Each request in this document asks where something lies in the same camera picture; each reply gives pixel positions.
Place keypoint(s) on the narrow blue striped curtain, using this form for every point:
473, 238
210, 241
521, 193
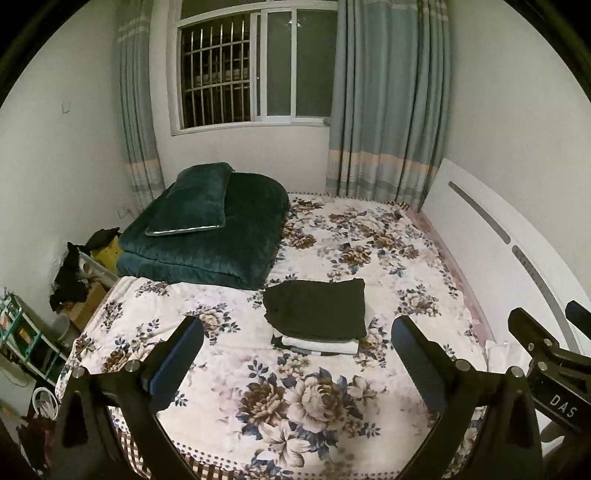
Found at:
138, 138

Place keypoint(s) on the white headboard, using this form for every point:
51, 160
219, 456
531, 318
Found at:
475, 217

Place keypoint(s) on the wide blue striped curtain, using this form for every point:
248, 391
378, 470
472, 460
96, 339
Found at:
383, 115

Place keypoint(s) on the grey round bin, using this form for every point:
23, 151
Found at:
62, 330

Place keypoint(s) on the cardboard box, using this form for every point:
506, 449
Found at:
87, 304

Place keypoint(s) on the black clothes heap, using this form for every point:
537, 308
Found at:
69, 277

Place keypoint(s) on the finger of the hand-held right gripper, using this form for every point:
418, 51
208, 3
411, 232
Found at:
579, 314
526, 325

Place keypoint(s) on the dark green blanket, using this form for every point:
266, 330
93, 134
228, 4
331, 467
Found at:
240, 240

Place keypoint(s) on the teal storage rack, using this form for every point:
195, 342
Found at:
18, 332

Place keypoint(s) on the barred window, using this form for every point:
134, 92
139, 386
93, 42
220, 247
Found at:
277, 64

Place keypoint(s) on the black white striped garment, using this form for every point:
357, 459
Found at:
279, 342

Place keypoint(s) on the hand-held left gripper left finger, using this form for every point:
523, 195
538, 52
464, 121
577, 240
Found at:
178, 369

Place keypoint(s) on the white basket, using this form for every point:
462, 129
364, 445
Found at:
44, 401

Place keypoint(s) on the dark red cloth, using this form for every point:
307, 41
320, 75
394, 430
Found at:
37, 438

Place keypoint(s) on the floral bed sheet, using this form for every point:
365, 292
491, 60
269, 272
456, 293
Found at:
323, 258

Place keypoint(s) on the dark green pillow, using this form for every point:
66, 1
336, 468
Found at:
194, 203

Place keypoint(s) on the pink mattress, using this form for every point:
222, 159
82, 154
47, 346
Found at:
466, 295

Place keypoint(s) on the dark green garment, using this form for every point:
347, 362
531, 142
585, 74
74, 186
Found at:
318, 309

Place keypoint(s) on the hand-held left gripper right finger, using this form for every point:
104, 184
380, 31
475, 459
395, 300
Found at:
411, 364

